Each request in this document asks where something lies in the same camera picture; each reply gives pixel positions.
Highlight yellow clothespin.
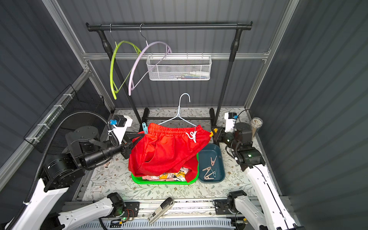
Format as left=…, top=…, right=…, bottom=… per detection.
left=210, top=128, right=218, bottom=137

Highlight blue clothespin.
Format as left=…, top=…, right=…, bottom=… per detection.
left=142, top=122, right=149, bottom=134

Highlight salmon clothespin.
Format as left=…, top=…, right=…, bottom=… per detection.
left=210, top=156, right=217, bottom=167

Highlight red shorts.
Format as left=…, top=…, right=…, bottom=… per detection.
left=128, top=123, right=210, bottom=182

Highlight pink clothespin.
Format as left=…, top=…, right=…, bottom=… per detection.
left=202, top=166, right=211, bottom=172
left=103, top=161, right=111, bottom=169

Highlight teal clothespin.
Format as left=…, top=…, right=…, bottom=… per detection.
left=209, top=171, right=216, bottom=178

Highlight beige clothespin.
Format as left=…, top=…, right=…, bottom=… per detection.
left=204, top=172, right=215, bottom=180

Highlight light blue wire hanger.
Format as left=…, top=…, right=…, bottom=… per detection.
left=158, top=93, right=196, bottom=127

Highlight green plastic hanger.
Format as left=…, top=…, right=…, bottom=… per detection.
left=109, top=23, right=142, bottom=100

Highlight lilac plastic hanger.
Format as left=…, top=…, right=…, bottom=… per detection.
left=127, top=23, right=173, bottom=97

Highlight comic print shorts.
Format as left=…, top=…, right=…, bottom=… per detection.
left=152, top=167, right=189, bottom=182

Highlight pink tie-dye shorts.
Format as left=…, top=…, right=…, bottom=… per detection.
left=142, top=175, right=161, bottom=181

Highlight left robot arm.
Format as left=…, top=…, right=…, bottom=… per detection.
left=2, top=116, right=144, bottom=230

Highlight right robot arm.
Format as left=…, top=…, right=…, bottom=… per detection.
left=212, top=117, right=304, bottom=230

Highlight fallen pink clothespin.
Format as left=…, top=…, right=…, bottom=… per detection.
left=103, top=161, right=111, bottom=169

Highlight dark teal tray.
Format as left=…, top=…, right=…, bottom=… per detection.
left=198, top=144, right=225, bottom=184

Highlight green plastic basket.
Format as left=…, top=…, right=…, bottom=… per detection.
left=131, top=154, right=199, bottom=185

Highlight clear tube of sticks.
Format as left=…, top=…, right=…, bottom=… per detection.
left=250, top=117, right=263, bottom=139

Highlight silver black handheld device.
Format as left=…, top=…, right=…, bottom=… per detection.
left=147, top=197, right=174, bottom=224

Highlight black clothes rack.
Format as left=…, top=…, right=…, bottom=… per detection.
left=86, top=22, right=254, bottom=127

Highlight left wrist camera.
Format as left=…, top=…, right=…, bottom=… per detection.
left=107, top=115, right=133, bottom=146

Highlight black wire wall basket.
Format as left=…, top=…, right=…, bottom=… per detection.
left=23, top=84, right=111, bottom=156

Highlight white wire wall basket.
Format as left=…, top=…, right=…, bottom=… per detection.
left=146, top=55, right=212, bottom=81

